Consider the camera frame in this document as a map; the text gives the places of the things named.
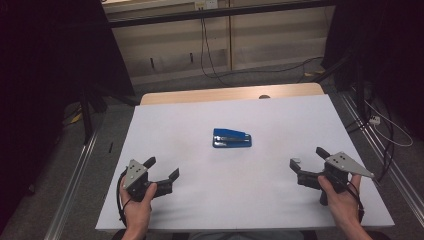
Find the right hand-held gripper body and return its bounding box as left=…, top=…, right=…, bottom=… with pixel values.
left=319, top=151, right=375, bottom=207

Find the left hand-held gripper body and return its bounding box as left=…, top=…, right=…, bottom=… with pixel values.
left=123, top=159, right=158, bottom=203

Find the blue stapler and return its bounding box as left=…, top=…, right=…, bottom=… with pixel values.
left=212, top=127, right=253, bottom=149

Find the person's left hand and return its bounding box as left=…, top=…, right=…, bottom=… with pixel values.
left=119, top=176, right=158, bottom=232

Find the person's right hand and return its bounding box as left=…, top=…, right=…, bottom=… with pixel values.
left=317, top=173, right=365, bottom=231

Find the black metal stand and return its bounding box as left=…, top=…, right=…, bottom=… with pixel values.
left=311, top=53, right=368, bottom=126
left=79, top=87, right=139, bottom=145

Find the yellow floor tape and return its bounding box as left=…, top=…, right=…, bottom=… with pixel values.
left=68, top=111, right=84, bottom=125
left=303, top=68, right=326, bottom=78

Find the light wooden table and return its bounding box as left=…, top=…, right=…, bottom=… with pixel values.
left=139, top=82, right=326, bottom=106

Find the black curtain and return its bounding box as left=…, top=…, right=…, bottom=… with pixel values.
left=321, top=0, right=424, bottom=143
left=0, top=0, right=136, bottom=231

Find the black metal bar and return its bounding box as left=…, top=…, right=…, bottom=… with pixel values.
left=107, top=0, right=336, bottom=29

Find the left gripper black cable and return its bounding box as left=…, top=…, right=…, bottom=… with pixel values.
left=115, top=168, right=131, bottom=229

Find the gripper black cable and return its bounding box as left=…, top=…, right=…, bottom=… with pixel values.
left=344, top=181, right=366, bottom=224
left=115, top=168, right=131, bottom=229

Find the black cable bundle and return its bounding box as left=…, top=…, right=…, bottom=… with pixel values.
left=344, top=96, right=396, bottom=184

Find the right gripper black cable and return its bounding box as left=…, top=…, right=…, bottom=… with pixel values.
left=344, top=181, right=366, bottom=224

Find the white cable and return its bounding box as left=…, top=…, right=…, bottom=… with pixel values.
left=363, top=99, right=414, bottom=148

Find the aluminium floor rail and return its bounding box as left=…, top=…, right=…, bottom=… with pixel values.
left=44, top=131, right=99, bottom=240
left=338, top=92, right=424, bottom=219

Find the long black floor cable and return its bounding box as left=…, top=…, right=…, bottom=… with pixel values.
left=213, top=55, right=325, bottom=81

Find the black wall cable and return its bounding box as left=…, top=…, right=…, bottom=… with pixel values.
left=199, top=9, right=221, bottom=82
left=202, top=16, right=231, bottom=87

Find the vertical wall trim strip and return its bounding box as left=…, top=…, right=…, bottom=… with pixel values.
left=227, top=0, right=234, bottom=71

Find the white wall socket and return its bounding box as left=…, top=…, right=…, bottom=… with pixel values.
left=194, top=0, right=219, bottom=11

